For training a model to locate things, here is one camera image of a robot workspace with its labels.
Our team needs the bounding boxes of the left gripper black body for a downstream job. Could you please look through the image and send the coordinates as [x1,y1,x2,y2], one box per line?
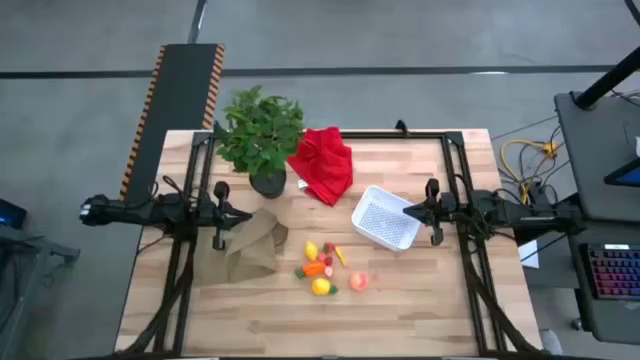
[198,180,238,251]

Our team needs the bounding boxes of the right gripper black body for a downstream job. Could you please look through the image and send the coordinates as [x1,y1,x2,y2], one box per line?
[423,178,459,247]

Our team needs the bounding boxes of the tan cloth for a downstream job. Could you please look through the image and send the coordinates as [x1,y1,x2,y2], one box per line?
[192,207,290,287]

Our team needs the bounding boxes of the yellow cable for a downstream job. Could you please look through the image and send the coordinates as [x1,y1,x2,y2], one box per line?
[499,138,560,206]

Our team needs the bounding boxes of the black ramp yellow striped edges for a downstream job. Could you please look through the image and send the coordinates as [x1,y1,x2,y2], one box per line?
[118,43,226,204]

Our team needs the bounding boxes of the black tablet blue screen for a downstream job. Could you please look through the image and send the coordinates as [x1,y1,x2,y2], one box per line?
[603,157,640,189]

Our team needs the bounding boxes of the grey desk with pole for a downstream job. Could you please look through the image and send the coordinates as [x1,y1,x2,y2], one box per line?
[553,89,640,224]

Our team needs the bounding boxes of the green potted plant black pot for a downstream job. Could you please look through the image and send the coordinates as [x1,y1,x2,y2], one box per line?
[214,84,306,200]

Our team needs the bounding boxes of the black pole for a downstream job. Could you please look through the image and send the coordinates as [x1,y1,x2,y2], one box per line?
[573,44,640,111]

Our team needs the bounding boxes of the white perforated plastic basket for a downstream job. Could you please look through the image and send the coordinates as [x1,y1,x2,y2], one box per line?
[350,184,423,253]

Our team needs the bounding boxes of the backlit black keyboard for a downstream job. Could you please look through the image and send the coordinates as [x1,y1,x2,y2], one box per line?
[587,243,640,301]

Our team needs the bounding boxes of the red cloth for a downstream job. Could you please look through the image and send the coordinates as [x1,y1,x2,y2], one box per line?
[286,126,354,208]

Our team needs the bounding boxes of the black braided cable bundle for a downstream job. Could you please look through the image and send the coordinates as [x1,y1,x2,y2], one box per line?
[462,239,544,356]
[119,234,199,359]

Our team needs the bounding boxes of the black device blue screen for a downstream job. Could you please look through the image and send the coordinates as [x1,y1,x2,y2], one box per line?
[0,198,29,230]

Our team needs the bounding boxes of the black aluminium rail frame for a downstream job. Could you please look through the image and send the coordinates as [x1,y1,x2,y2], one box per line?
[119,130,546,359]

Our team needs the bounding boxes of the yellow toy fruit green leaves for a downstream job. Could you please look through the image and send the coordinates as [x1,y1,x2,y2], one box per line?
[311,277,339,297]

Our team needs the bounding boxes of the orange toy carrot green top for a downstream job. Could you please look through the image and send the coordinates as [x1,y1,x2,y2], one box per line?
[294,260,327,280]

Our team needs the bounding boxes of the grey desk with keyboard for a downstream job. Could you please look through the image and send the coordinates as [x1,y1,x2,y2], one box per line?
[568,219,640,347]

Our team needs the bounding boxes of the pale orange toy peach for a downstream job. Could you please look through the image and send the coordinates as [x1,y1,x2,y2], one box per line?
[349,270,370,293]

